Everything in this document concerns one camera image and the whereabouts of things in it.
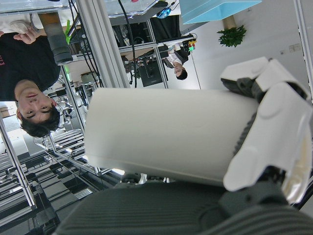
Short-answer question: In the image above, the aluminium frame post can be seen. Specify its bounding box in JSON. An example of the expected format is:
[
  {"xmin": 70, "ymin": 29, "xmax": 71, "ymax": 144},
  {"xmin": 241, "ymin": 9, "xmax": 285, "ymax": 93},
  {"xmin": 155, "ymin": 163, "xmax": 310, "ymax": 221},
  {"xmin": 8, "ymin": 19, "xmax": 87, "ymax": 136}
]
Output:
[{"xmin": 77, "ymin": 0, "xmax": 132, "ymax": 89}]

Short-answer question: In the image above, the green potted plant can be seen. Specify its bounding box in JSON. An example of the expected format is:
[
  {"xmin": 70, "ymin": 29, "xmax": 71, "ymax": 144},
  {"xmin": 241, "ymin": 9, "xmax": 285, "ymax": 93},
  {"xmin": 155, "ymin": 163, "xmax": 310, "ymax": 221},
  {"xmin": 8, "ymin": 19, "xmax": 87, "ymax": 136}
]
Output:
[{"xmin": 216, "ymin": 24, "xmax": 247, "ymax": 48}]

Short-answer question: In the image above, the grey brown tumbler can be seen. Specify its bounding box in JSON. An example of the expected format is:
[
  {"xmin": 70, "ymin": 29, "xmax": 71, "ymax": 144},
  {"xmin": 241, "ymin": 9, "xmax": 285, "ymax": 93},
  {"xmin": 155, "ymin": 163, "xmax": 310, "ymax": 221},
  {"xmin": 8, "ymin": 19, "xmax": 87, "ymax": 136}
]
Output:
[{"xmin": 39, "ymin": 13, "xmax": 73, "ymax": 66}]

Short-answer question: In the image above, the distant seated person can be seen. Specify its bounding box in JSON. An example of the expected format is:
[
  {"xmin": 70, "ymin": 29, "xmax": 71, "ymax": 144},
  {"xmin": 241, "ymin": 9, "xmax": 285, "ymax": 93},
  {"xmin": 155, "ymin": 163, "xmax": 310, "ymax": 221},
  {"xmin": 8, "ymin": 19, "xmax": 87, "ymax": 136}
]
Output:
[{"xmin": 163, "ymin": 48, "xmax": 189, "ymax": 81}]

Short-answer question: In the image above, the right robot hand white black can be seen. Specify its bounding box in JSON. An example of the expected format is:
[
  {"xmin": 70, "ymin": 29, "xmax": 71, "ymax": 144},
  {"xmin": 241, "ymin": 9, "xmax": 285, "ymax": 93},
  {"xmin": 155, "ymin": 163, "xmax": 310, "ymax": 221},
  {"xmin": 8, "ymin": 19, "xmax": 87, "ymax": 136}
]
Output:
[{"xmin": 56, "ymin": 56, "xmax": 313, "ymax": 235}]

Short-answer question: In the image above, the person in black shirt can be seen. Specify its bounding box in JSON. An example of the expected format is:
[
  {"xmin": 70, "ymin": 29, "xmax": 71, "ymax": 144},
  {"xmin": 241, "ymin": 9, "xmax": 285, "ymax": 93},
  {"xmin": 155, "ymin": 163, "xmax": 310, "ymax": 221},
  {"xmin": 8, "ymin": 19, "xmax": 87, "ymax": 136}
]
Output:
[{"xmin": 0, "ymin": 26, "xmax": 61, "ymax": 138}]

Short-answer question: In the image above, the white paper cup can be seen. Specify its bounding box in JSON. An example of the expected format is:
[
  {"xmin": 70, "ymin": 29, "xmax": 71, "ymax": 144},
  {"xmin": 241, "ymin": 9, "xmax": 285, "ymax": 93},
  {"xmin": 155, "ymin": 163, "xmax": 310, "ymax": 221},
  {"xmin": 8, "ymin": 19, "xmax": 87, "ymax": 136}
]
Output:
[{"xmin": 84, "ymin": 88, "xmax": 260, "ymax": 187}]

